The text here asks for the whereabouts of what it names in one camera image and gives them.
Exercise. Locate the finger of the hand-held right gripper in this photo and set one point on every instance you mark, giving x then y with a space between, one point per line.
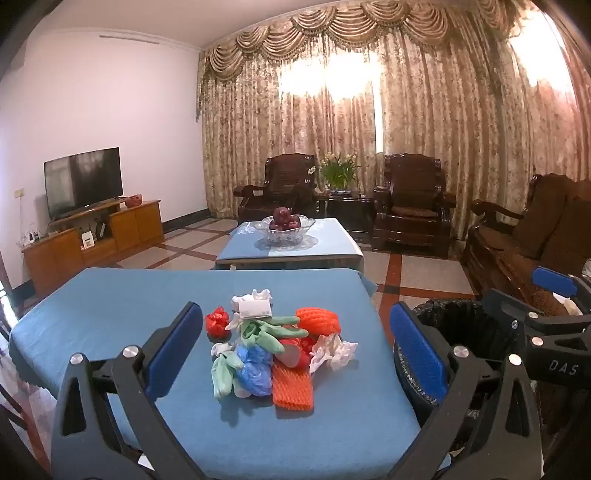
554 280
558 346

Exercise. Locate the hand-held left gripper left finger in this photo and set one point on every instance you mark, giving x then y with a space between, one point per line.
178 341

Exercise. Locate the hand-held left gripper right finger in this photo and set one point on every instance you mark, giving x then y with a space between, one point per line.
415 346

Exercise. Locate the black trash bin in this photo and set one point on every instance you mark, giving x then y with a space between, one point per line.
461 323

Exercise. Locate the green rubber glove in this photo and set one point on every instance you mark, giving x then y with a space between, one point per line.
223 374
272 331

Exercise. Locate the red paper cup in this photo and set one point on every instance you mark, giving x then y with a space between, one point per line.
305 346

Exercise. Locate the red crumpled plastic bag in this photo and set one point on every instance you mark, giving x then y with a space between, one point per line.
217 323

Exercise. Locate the dark wooden sofa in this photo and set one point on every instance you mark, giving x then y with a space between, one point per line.
545 221

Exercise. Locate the blue tablecloth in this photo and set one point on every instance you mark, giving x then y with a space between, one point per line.
115 300

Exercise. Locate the white paper cup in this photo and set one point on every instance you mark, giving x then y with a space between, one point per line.
251 308

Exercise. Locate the blue plastic bag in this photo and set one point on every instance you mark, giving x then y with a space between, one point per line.
254 371

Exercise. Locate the white crumpled tissue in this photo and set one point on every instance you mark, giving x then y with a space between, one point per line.
332 353
258 294

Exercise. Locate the orange foam net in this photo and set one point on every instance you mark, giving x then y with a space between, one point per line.
292 385
318 321

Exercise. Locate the wooden television cabinet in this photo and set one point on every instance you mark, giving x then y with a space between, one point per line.
134 226

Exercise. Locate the blue covered coffee table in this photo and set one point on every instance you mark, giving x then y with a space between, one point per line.
332 244

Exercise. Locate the white box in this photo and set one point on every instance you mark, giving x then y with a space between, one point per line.
88 240

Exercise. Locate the red bowl on cabinet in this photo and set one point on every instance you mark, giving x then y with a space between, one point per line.
134 201

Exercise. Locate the glass fruit bowl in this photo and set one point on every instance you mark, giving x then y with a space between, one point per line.
285 236

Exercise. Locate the dark wooden armchair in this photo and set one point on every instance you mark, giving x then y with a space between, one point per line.
413 194
286 177

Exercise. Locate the dark wooden side table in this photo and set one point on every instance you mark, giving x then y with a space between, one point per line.
344 210

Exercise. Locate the red apples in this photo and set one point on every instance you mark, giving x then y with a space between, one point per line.
282 218

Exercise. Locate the flat screen television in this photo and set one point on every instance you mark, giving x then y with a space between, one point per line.
83 182

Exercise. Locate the green potted plant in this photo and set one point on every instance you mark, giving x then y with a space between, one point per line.
339 173

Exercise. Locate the beige patterned curtains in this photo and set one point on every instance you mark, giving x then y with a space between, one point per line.
415 92

